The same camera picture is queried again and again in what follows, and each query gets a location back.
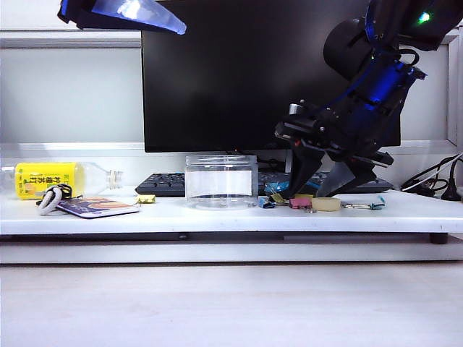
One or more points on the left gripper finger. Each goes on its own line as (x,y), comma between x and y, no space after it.
(137,16)

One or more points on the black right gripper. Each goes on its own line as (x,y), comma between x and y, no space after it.
(343,133)

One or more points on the yellow eraser block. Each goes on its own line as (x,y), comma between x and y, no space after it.
(304,196)

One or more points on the yellow binder clip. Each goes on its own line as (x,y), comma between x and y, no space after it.
(146,199)
(276,198)

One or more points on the black blue right robot arm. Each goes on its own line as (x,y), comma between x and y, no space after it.
(343,47)

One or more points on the pink binder clip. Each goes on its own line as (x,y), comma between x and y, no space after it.
(300,204)

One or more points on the black blue computer mouse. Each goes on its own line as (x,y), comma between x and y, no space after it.
(276,187)

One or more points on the teal binder clip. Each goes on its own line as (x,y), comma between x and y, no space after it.
(378,206)

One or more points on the blue binder clip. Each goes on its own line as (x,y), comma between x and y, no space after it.
(266,204)

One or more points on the black computer monitor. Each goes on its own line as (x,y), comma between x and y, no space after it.
(217,72)

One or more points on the clear plastic jar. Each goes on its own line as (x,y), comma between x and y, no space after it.
(220,188)

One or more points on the white raised desk board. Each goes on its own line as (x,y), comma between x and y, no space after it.
(217,220)

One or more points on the black power plug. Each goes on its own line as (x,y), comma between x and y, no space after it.
(451,188)

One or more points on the black keyboard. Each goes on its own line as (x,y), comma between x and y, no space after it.
(162,184)

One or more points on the plastic bottle yellow label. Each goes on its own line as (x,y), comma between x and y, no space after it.
(43,177)

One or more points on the purple orange card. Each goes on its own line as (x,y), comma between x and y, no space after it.
(101,207)

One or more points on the grey aluminium partition frame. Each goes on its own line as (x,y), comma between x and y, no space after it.
(72,39)

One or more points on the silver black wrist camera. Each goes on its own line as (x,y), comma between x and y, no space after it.
(296,109)

